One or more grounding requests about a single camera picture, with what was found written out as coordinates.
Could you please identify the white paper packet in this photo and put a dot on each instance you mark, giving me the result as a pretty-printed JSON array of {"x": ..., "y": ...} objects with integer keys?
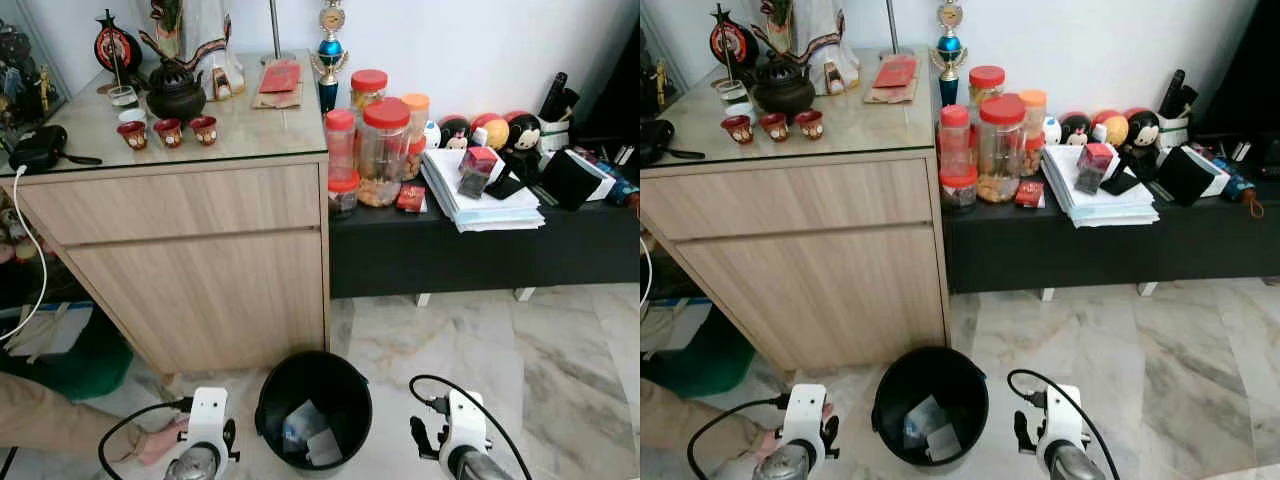
[
  {"x": 324, "y": 448},
  {"x": 943, "y": 443}
]

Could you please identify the person's forearm beige sleeve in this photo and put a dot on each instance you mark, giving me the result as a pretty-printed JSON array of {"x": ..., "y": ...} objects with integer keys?
[
  {"x": 695, "y": 425},
  {"x": 60, "y": 415}
]

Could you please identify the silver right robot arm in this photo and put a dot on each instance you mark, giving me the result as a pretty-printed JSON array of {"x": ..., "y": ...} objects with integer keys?
[
  {"x": 1072, "y": 465},
  {"x": 478, "y": 468}
]

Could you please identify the black rubbish bin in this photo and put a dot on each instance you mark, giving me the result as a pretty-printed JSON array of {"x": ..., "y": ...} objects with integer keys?
[
  {"x": 965, "y": 385},
  {"x": 345, "y": 385}
]

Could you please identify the person's hand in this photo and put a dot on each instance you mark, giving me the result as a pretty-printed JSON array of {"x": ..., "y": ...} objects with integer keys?
[
  {"x": 771, "y": 445},
  {"x": 160, "y": 443}
]

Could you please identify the green plastic tub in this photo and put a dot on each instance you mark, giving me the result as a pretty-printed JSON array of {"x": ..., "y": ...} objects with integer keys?
[
  {"x": 715, "y": 365},
  {"x": 90, "y": 370}
]

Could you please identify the light wooden cabinet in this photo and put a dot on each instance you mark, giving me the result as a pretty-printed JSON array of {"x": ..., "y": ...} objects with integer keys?
[
  {"x": 200, "y": 270},
  {"x": 820, "y": 265}
]

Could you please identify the black low console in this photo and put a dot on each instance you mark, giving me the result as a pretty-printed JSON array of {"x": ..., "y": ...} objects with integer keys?
[
  {"x": 480, "y": 260},
  {"x": 1100, "y": 255}
]

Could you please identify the small red snack packet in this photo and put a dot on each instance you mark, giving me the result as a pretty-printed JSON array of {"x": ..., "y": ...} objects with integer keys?
[
  {"x": 1029, "y": 194},
  {"x": 411, "y": 198}
]

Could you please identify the stack of white papers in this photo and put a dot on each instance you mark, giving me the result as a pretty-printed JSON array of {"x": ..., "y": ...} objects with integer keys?
[
  {"x": 480, "y": 205},
  {"x": 1095, "y": 200}
]

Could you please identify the small short red lid jar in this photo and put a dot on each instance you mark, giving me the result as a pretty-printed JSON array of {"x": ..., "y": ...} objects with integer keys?
[
  {"x": 958, "y": 190},
  {"x": 343, "y": 195}
]

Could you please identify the clear cube box red lid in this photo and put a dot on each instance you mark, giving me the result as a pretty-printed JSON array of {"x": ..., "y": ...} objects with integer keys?
[
  {"x": 1093, "y": 168},
  {"x": 477, "y": 172}
]

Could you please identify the large red lid snack jar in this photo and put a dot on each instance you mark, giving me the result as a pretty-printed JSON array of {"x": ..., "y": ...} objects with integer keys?
[
  {"x": 384, "y": 150},
  {"x": 1002, "y": 148}
]

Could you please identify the black square box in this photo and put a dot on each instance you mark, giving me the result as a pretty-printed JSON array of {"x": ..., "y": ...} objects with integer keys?
[
  {"x": 570, "y": 180},
  {"x": 1185, "y": 177}
]

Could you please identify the tall slim red lid jar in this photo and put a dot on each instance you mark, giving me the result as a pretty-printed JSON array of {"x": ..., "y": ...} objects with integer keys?
[
  {"x": 954, "y": 135},
  {"x": 340, "y": 140}
]

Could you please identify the black eared mouse plush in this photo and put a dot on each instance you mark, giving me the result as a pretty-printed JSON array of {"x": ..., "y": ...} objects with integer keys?
[
  {"x": 455, "y": 132},
  {"x": 1075, "y": 128}
]

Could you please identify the small red cup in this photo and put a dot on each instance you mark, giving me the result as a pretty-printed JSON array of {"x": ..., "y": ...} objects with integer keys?
[
  {"x": 203, "y": 130},
  {"x": 133, "y": 136},
  {"x": 168, "y": 133},
  {"x": 773, "y": 127},
  {"x": 809, "y": 124},
  {"x": 737, "y": 130}
]

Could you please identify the orange round plush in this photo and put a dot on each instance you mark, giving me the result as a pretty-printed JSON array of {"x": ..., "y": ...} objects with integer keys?
[
  {"x": 1112, "y": 128},
  {"x": 492, "y": 130}
]

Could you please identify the black red monkey plush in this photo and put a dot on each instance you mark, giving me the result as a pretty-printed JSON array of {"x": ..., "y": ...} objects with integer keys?
[
  {"x": 522, "y": 132},
  {"x": 1142, "y": 128}
]

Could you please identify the orange lid jar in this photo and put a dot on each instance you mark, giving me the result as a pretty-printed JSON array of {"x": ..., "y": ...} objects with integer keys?
[
  {"x": 1035, "y": 105},
  {"x": 417, "y": 110}
]

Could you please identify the small white cup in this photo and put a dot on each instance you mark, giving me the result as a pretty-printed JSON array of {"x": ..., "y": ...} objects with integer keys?
[
  {"x": 738, "y": 109},
  {"x": 132, "y": 115}
]

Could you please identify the black pouch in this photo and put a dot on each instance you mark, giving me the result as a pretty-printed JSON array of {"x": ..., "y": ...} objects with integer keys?
[
  {"x": 658, "y": 140},
  {"x": 35, "y": 148}
]

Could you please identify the dark brown incense pot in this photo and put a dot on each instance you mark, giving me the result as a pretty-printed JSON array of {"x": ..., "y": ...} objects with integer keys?
[
  {"x": 783, "y": 90},
  {"x": 176, "y": 95}
]

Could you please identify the white holder with black remotes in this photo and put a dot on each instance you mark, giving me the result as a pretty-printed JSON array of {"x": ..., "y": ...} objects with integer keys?
[
  {"x": 556, "y": 110},
  {"x": 1176, "y": 105}
]

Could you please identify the round red lid jar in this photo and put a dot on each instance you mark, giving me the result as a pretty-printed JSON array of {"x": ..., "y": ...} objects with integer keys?
[
  {"x": 987, "y": 80},
  {"x": 368, "y": 85}
]

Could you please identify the small clear glass cup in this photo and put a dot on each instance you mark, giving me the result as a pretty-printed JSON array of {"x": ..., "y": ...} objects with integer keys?
[
  {"x": 123, "y": 97},
  {"x": 731, "y": 91}
]

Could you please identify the red packet on wooden stand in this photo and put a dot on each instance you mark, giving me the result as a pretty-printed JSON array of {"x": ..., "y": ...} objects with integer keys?
[
  {"x": 895, "y": 72},
  {"x": 280, "y": 78}
]

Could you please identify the blue gold trophy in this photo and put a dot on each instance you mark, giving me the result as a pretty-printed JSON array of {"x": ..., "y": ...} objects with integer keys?
[
  {"x": 329, "y": 55},
  {"x": 948, "y": 50}
]

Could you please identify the white robed figurine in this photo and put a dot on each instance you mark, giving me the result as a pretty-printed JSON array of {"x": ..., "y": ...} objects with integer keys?
[
  {"x": 825, "y": 40},
  {"x": 210, "y": 45}
]

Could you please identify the round black red ornament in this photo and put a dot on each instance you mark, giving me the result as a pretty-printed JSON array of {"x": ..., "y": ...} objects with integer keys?
[
  {"x": 733, "y": 43},
  {"x": 117, "y": 48}
]

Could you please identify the silver lamp pole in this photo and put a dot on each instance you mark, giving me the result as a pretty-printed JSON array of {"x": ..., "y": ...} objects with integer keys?
[
  {"x": 892, "y": 27},
  {"x": 275, "y": 30}
]

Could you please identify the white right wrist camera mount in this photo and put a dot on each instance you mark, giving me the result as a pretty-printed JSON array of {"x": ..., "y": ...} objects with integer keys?
[
  {"x": 1062, "y": 415},
  {"x": 466, "y": 420}
]

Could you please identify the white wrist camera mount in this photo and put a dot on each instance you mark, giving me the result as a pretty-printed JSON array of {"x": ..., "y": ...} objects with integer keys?
[
  {"x": 805, "y": 412},
  {"x": 208, "y": 415},
  {"x": 1062, "y": 415},
  {"x": 466, "y": 420}
]

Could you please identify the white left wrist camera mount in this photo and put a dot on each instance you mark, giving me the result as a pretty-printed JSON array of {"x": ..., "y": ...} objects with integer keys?
[
  {"x": 805, "y": 412},
  {"x": 208, "y": 415}
]

